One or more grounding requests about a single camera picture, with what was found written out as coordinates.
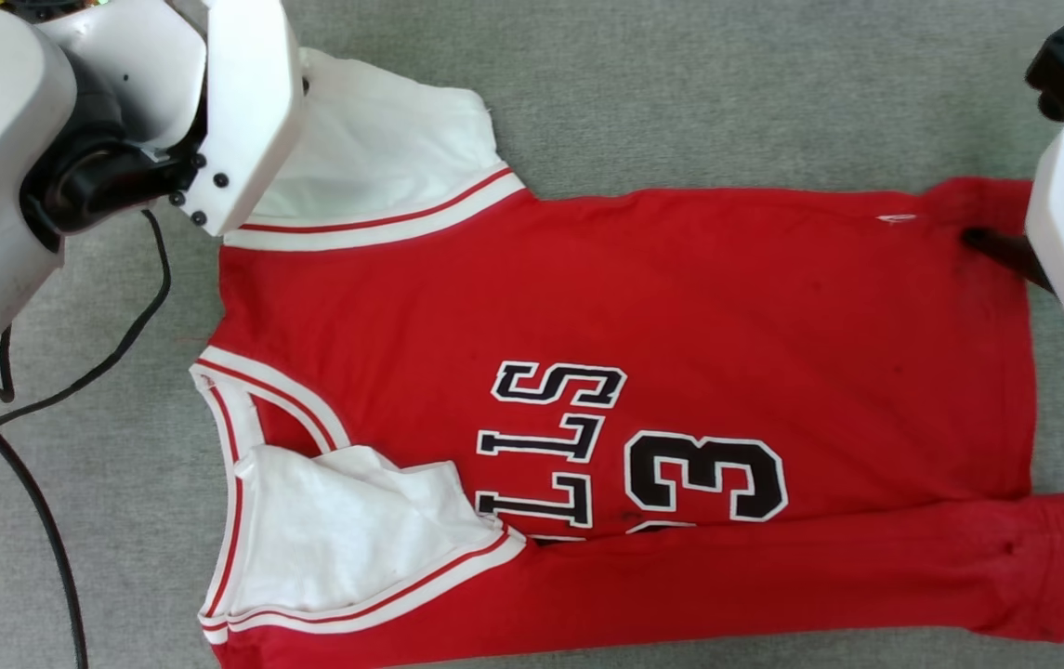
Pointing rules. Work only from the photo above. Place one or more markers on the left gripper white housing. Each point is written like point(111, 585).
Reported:
point(248, 102)

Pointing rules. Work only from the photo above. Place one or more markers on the red white Bulls jersey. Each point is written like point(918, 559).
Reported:
point(727, 297)

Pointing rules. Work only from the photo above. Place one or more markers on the grey fabric sofa seat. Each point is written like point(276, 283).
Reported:
point(680, 93)

